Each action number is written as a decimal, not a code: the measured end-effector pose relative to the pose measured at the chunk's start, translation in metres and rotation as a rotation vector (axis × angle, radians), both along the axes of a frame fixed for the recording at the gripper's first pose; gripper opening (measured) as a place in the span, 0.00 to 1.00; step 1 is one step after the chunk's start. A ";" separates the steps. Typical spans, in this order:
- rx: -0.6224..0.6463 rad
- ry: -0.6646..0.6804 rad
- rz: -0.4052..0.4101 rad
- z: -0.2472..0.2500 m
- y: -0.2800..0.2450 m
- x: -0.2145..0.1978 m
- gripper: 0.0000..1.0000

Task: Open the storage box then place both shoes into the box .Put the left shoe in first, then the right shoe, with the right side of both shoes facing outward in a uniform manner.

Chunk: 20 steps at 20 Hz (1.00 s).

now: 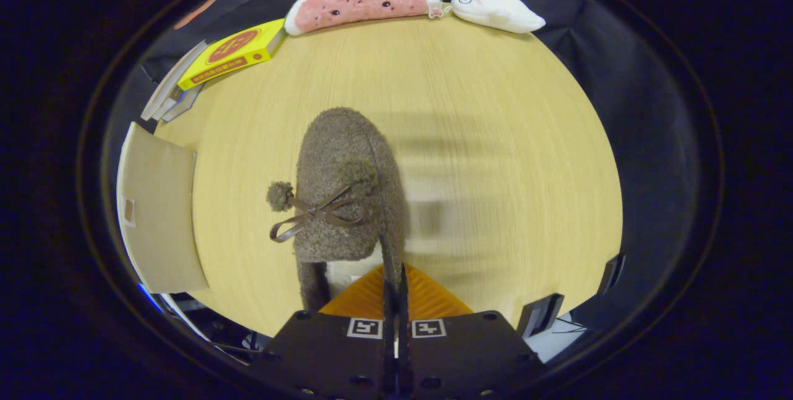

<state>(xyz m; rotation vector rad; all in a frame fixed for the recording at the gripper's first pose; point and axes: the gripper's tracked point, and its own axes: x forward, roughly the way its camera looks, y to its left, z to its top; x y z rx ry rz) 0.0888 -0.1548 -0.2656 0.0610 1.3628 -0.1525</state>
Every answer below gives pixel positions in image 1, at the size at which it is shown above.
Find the black table edge bracket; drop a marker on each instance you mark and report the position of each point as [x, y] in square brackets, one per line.
[539, 316]
[610, 273]

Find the watermelon slice plush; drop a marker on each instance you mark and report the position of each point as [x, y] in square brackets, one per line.
[359, 7]

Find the cream fabric storage box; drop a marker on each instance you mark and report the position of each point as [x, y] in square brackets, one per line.
[158, 214]

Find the yellow book with red circle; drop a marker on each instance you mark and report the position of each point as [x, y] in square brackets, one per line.
[232, 53]

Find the white plush toy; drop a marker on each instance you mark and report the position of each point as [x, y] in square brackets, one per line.
[495, 11]

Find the brown fuzzy shoe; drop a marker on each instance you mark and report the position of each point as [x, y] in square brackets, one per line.
[347, 152]

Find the blue cover book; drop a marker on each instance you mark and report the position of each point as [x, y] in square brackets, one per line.
[186, 106]

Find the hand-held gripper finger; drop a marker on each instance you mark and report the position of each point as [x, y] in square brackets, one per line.
[404, 356]
[389, 356]

